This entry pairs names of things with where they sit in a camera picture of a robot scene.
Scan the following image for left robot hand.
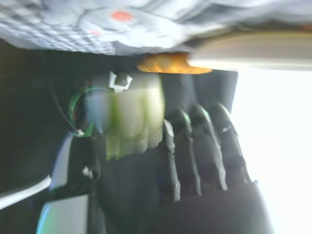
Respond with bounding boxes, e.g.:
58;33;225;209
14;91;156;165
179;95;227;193
36;102;276;234

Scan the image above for green and white plastic block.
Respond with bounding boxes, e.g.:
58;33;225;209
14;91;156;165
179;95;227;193
85;73;164;162

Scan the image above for orange bread toy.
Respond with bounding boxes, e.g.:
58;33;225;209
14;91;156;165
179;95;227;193
136;52;213;75

